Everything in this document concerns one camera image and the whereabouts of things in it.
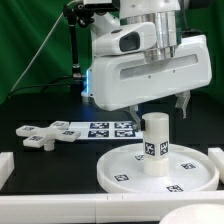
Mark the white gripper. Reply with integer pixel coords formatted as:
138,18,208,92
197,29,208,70
89,35,212,131

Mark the white round table top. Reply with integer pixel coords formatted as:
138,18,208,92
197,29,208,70
97,143,219,193

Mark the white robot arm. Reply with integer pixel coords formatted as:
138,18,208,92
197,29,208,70
83,0,212,129

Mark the white round object corner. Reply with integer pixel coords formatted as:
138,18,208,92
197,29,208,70
159,204,224,224

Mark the white right block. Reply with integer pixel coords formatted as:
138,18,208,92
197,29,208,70
208,147,224,184

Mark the white block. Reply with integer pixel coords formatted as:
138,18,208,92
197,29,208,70
208,147,224,184
0,152,14,190

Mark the white marker sheet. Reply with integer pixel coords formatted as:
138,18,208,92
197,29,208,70
69,121,143,140

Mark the white cross-shaped table base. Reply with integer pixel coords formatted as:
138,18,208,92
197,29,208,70
16,121,81,151

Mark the white left block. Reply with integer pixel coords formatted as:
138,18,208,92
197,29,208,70
0,152,14,190

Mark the white front rail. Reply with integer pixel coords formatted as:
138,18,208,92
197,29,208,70
0,190,224,224

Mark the black cable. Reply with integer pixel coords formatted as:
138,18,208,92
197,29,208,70
6,75,87,100

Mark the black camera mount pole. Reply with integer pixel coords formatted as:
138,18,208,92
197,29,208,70
63,2,94,80

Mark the overhead camera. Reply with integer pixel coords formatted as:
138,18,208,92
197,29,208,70
83,0,120,11

